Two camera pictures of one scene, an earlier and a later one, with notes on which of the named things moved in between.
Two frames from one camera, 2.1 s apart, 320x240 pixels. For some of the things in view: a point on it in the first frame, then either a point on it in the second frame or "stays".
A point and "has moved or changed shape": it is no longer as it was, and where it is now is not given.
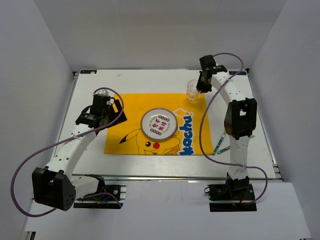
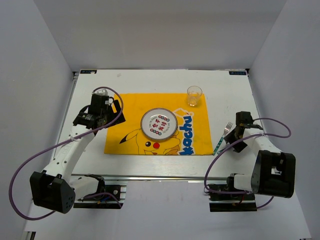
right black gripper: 200,87 to 230,137
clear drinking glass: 192,92 has moved or changed shape
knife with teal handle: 223,150 stays
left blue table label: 88,71 stays
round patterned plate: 159,123 stays
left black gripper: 118,105 stays
